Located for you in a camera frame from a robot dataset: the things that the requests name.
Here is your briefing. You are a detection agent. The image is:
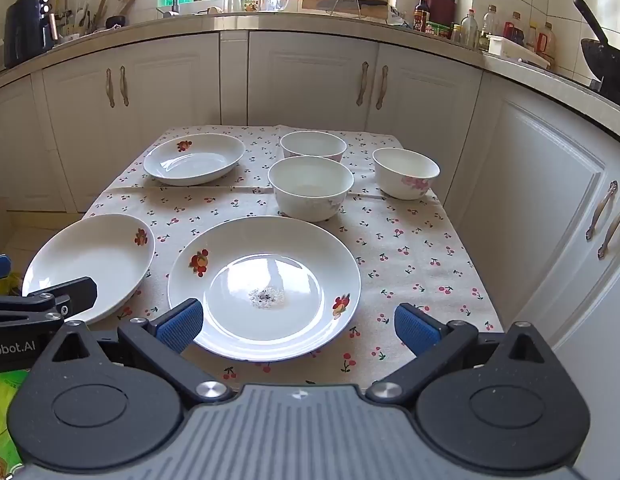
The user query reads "red label oil bottle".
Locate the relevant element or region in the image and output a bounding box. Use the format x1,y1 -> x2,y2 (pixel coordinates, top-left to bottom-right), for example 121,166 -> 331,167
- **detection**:
504,11 -> 524,46

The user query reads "clear glass bottle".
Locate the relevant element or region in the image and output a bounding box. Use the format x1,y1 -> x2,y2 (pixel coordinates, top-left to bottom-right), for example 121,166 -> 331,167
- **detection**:
460,8 -> 478,48

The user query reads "black wok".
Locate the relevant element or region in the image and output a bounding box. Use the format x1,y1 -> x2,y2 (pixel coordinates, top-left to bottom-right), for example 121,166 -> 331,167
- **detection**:
574,0 -> 620,106

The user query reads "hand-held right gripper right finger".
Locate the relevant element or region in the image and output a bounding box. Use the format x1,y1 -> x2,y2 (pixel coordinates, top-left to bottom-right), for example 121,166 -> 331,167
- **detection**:
366,303 -> 549,408

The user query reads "green yellow plastic bag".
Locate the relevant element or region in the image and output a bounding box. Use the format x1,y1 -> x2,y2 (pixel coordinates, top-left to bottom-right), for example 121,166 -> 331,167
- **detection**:
0,370 -> 30,480

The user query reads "black air fryer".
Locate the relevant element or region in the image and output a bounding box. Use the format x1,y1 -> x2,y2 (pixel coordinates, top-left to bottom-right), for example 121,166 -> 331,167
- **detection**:
3,0 -> 58,68

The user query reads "white plastic tray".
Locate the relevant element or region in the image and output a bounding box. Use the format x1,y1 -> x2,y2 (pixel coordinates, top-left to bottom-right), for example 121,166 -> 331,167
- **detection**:
487,35 -> 550,68

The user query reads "white fruit print plate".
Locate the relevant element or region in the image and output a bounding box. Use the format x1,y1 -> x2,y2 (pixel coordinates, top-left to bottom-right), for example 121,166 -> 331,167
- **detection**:
21,213 -> 155,326
167,216 -> 361,362
143,133 -> 246,187

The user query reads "large yellow oil bottle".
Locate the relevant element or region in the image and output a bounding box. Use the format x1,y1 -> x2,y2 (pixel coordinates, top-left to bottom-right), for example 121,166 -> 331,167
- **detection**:
537,21 -> 557,61

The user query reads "cherry print tablecloth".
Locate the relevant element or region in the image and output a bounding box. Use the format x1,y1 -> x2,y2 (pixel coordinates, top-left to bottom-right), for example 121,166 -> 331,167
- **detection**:
80,125 -> 505,396

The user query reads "tall clear oil bottle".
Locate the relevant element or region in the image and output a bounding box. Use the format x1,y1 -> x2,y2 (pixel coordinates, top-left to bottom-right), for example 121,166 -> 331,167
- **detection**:
482,5 -> 499,43

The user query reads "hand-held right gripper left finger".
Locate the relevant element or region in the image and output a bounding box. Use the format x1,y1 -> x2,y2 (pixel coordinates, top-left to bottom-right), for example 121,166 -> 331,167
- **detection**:
50,298 -> 235,408

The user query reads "white pink flower bowl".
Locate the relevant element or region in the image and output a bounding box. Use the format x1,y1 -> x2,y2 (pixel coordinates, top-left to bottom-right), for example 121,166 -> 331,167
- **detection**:
280,131 -> 347,163
267,156 -> 355,223
372,147 -> 441,201

